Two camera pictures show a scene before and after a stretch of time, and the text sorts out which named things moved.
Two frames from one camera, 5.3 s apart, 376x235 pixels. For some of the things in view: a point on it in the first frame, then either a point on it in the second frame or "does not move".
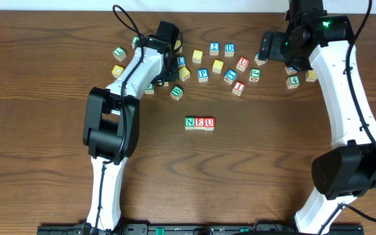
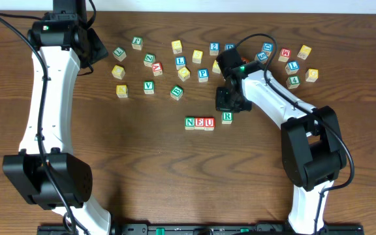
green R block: (166, 83) -> (227, 117)
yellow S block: (197, 56) does not move
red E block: (199, 123) does not move
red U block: (209, 123) does not move
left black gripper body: (172, 72) -> (96, 49)
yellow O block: (184, 73) does not move
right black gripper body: (265, 46) -> (228, 102)
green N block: (190, 123) does not move
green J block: (134, 39) does not move
